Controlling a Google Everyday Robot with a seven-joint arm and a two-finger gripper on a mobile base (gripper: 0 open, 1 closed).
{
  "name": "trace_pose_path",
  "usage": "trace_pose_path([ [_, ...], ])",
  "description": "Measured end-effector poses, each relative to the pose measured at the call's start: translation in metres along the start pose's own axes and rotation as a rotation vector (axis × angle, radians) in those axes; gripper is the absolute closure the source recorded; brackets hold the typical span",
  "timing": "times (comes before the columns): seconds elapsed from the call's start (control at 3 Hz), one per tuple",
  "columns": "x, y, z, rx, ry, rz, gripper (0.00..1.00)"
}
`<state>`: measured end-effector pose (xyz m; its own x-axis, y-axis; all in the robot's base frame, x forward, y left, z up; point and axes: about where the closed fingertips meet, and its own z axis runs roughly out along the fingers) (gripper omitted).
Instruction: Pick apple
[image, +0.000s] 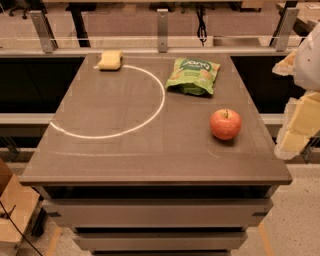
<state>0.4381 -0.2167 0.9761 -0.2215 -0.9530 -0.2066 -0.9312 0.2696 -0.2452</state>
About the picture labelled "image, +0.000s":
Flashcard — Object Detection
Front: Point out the grey drawer cabinet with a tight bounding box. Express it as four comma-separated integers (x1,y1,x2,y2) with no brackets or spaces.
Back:
21,54,291,256

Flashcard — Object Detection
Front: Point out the black hanging cable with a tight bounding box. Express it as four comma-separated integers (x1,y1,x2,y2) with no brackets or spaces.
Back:
195,3,208,47

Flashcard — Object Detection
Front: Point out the middle metal bracket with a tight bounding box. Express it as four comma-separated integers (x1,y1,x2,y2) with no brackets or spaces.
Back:
157,9,168,53

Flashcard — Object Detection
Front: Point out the green snack bag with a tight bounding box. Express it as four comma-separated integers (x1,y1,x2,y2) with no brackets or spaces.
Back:
166,58,220,96

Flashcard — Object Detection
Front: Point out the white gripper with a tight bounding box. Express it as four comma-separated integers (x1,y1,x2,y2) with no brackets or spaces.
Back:
272,23,320,160

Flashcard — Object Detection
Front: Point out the left metal bracket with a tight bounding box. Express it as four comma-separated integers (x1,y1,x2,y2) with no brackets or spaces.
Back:
29,10,58,53

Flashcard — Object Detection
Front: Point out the cardboard box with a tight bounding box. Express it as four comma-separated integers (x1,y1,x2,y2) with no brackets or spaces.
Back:
0,159,39,256

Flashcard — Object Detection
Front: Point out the black desk leg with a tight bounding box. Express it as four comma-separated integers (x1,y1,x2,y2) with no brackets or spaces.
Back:
69,3,90,47

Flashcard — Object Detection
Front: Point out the red apple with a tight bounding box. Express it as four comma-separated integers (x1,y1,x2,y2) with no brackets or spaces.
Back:
210,109,242,140

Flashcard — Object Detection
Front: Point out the right metal bracket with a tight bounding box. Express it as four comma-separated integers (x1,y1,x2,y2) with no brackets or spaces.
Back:
274,7,299,51

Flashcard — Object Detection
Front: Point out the yellow sponge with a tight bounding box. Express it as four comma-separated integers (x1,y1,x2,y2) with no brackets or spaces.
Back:
97,50,123,70

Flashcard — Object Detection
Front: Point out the metal bracket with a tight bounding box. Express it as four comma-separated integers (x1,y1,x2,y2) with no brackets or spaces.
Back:
274,7,299,51
157,9,168,53
29,10,58,53

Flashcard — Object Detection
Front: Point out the black floor cable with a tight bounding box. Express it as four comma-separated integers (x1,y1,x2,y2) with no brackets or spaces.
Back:
0,201,44,256

